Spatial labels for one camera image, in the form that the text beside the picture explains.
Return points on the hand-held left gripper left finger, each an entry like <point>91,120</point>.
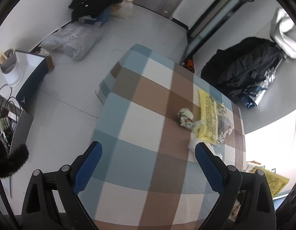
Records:
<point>88,170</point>

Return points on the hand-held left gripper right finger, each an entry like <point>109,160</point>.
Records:
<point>208,170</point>

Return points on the yellow plastic bag green logo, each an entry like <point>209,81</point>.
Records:
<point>275,181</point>

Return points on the white tissue paper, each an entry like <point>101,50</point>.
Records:
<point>192,146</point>

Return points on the clear wrapper dark print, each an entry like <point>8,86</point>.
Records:
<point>224,124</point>

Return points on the yellow printed plastic bag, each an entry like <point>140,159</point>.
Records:
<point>208,115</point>

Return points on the crumpled white green wrapper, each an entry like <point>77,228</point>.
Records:
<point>185,118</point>

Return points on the black fuzzy cloth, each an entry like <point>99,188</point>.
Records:
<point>8,159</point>

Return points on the blue silver foil bag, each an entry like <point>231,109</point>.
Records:
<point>253,95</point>

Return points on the checked tablecloth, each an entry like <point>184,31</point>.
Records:
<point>150,88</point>

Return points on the navy box white lid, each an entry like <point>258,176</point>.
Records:
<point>30,81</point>

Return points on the orange black item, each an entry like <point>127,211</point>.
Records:
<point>188,65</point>

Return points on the black coat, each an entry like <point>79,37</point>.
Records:
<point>246,64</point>

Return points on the small brown cardboard box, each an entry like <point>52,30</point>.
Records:
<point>50,63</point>

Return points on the white utensil holder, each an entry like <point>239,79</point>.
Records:
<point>13,71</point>

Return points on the clear plastic bags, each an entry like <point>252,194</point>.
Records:
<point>73,38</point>

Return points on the wooden chopsticks bundle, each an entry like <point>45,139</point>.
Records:
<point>1,57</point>

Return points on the blue cardboard box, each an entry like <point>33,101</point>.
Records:
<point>104,16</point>

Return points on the grey white hoodie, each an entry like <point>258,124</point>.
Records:
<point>284,33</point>

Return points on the cream tote bag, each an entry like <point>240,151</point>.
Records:
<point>125,9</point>

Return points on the black jacket pile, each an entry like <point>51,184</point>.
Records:
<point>95,2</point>

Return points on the black sliding door frame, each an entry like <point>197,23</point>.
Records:
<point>215,14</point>

